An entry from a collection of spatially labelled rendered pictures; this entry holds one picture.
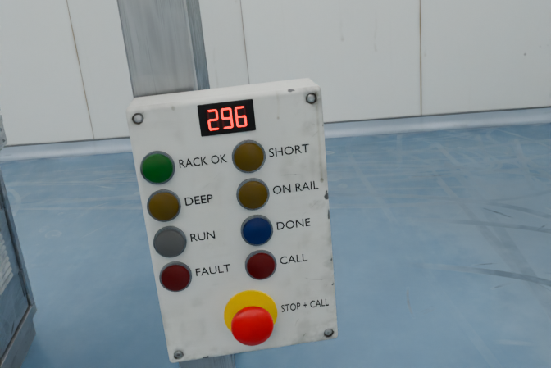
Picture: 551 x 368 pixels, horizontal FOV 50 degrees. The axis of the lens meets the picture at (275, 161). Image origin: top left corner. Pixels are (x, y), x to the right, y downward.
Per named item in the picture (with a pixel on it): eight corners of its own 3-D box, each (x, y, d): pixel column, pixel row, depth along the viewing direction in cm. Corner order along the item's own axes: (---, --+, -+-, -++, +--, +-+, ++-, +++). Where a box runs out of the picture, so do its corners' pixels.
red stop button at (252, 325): (276, 346, 55) (272, 309, 54) (234, 352, 55) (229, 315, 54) (270, 319, 59) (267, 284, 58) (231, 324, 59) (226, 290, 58)
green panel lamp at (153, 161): (175, 183, 51) (170, 152, 50) (143, 187, 51) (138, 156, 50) (175, 179, 52) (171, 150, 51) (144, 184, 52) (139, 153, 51)
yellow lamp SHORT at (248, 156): (266, 171, 52) (263, 141, 51) (234, 174, 52) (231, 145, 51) (265, 168, 53) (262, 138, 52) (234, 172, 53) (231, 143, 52)
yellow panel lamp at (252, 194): (270, 208, 53) (266, 180, 52) (239, 212, 53) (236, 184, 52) (269, 205, 54) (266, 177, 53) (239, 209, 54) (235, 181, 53)
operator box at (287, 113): (339, 339, 59) (321, 86, 51) (170, 365, 58) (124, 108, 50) (326, 307, 65) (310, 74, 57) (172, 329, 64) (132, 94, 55)
